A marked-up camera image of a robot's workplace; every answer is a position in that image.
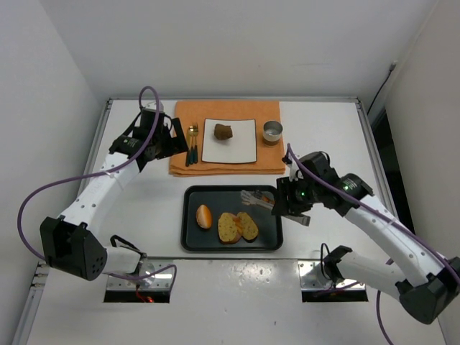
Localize stainless steel tongs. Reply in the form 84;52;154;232
240;190;311;226

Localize brown chocolate croissant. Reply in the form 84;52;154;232
213;123;233;141

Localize seeded bread slice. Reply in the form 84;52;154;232
237;212;259;242
218;213;242;244

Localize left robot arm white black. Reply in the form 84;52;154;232
40;103;187;281

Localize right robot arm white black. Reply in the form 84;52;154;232
272;149;459;324

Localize white square plate black rim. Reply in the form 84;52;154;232
201;119;257;164

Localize silver metal cup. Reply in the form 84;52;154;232
262;120;283;143

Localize black baking tray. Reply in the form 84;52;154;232
180;185;283;253

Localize glossy orange bun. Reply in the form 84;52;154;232
195;204;213;230

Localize green handled gold knife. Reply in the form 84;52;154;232
189;142;196;165

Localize green handled gold spoon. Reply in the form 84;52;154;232
185;126;193;167

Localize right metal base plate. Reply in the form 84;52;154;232
298;259;366;292

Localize metal base plate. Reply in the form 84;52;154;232
106;259;177;292
298;259;366;292

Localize black right base cable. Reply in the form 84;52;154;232
318;241;342;285

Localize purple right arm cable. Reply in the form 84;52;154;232
285;143;460;345

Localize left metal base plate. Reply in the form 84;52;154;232
106;259;177;292

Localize black wall cable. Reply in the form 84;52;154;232
366;63;397;116

